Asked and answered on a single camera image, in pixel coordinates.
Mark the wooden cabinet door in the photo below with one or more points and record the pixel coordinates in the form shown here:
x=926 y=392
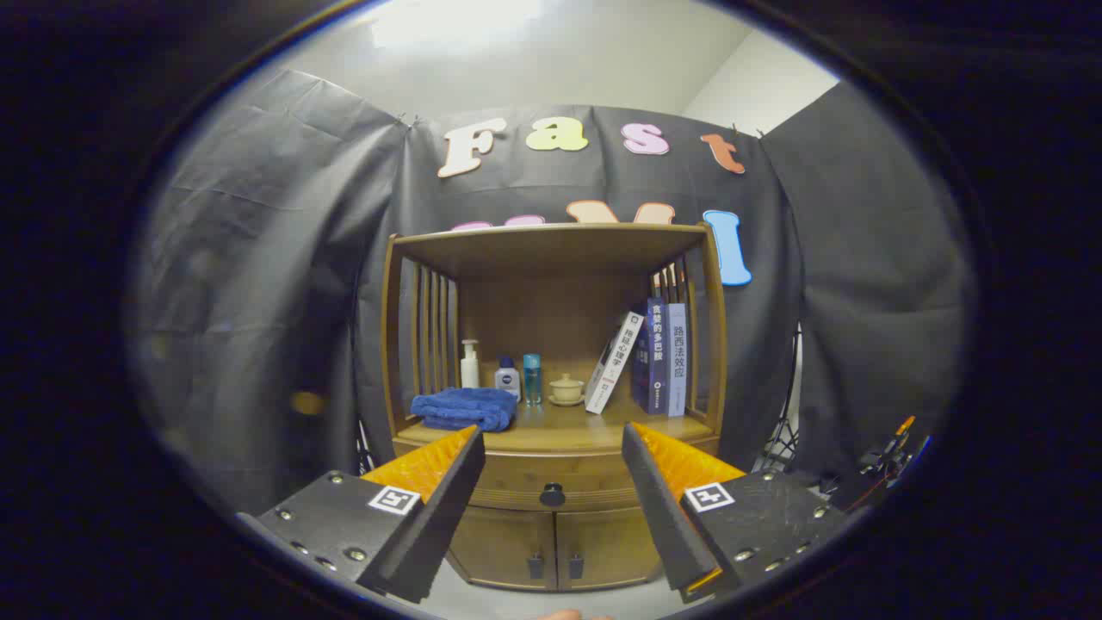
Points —
x=508 y=547
x=611 y=542

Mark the light blue book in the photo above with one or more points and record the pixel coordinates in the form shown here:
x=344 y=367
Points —
x=677 y=357

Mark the beige lidded teacup with saucer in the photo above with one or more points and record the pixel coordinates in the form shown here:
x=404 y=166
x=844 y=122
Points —
x=566 y=389

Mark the dark blue book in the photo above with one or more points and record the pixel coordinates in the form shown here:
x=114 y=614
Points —
x=653 y=357

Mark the white book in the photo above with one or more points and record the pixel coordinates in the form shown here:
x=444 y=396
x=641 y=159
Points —
x=613 y=366

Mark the white pump bottle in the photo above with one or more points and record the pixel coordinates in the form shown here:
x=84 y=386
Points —
x=469 y=368

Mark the wooden countertop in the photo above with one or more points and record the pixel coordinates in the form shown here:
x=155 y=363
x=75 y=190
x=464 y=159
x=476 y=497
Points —
x=568 y=426

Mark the wooden drawer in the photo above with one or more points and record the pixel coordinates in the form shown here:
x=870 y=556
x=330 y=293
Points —
x=594 y=478

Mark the clear blue bottle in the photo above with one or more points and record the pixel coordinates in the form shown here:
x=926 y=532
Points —
x=532 y=379

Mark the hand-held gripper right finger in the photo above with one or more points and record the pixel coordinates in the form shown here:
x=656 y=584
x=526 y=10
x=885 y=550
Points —
x=667 y=517

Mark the wooden cabinet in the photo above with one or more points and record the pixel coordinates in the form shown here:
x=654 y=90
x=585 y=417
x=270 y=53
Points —
x=551 y=250

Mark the black light stand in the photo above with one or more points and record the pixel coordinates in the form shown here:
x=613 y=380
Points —
x=365 y=452
x=780 y=439

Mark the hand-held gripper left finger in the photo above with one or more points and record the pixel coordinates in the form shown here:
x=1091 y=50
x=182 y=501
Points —
x=435 y=517

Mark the black clamp with orange tip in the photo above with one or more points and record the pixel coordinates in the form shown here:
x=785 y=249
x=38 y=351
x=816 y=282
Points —
x=891 y=452

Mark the white bottle with blue cap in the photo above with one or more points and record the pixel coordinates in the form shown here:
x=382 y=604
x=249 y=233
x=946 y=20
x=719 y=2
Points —
x=508 y=379

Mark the folded blue towel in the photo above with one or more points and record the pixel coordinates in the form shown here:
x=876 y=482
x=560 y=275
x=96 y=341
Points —
x=461 y=406

